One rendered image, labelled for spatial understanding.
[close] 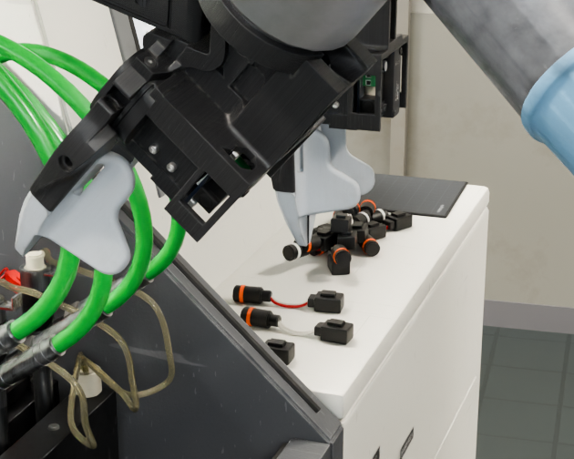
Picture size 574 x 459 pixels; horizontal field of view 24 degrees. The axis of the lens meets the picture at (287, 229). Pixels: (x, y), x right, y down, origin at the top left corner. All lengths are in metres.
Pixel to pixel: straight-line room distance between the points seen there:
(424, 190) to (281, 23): 1.32
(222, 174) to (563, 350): 3.22
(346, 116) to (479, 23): 0.42
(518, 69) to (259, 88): 0.15
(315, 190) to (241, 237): 0.68
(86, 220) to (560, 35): 0.28
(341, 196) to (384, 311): 0.55
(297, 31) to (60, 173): 0.15
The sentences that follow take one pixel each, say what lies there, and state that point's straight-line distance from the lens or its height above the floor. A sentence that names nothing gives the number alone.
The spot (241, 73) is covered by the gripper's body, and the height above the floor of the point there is 1.42.
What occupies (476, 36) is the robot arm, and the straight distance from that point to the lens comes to 0.49.
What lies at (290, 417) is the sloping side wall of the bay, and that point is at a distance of 1.25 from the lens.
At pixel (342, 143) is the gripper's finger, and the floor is 1.29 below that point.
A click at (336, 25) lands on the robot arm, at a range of 0.55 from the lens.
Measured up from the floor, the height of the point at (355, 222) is 1.01.
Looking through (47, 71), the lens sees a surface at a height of 1.32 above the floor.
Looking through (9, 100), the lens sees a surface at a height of 1.34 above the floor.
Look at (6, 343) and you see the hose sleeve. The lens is 0.94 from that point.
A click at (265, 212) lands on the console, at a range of 1.67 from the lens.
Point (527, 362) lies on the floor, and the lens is 3.69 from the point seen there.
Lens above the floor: 1.55
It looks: 19 degrees down
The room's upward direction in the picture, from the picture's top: straight up
